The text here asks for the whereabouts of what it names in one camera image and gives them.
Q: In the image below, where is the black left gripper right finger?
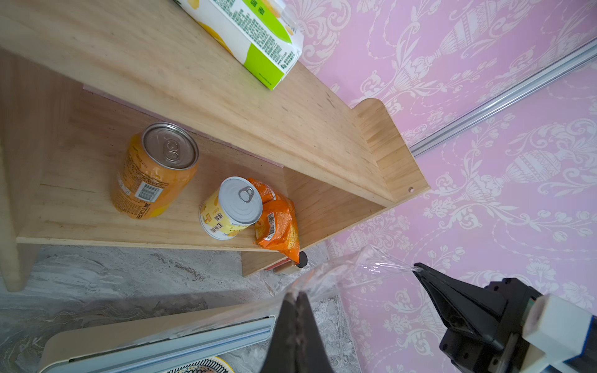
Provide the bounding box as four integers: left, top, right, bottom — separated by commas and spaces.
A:
295, 292, 334, 373

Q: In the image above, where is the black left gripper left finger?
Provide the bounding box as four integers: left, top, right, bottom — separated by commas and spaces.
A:
261, 293, 298, 373

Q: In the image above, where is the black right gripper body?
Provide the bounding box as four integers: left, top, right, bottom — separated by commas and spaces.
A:
439, 278, 541, 372

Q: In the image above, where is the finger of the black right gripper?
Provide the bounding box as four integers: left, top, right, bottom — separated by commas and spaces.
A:
414, 263, 507, 338

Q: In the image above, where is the cream plastic wrap dispenser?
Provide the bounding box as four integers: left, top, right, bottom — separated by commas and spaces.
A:
38, 305, 276, 372

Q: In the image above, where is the spice jar with black lid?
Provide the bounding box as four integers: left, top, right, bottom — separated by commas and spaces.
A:
296, 251, 309, 268

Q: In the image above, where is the orange snack bag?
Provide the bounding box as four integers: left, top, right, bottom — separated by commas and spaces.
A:
248, 178, 301, 264

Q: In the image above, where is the white yellow tin can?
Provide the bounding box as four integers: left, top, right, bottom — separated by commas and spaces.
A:
200, 177, 263, 241

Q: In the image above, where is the orange drink can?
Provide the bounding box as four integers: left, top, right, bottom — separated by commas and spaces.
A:
110, 122, 200, 220

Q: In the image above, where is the wooden shelf unit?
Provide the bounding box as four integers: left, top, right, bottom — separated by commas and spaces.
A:
0, 0, 431, 293

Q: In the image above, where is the white green carton box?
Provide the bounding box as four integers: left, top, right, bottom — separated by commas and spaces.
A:
176, 0, 304, 90

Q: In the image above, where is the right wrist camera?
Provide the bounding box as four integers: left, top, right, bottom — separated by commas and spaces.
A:
520, 295, 596, 372

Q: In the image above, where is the aluminium corner rail right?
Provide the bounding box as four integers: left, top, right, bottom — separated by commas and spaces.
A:
410, 39, 596, 157

